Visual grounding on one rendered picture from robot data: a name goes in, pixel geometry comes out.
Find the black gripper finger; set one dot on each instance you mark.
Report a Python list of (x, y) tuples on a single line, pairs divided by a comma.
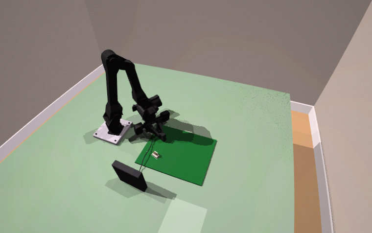
[(150, 128), (159, 123)]

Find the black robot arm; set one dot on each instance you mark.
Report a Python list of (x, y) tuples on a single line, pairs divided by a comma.
[(112, 63)]

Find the green circuit board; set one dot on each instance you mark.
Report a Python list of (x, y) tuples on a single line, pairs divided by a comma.
[(183, 155)]

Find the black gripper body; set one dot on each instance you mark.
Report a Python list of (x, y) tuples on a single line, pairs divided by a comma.
[(138, 128)]

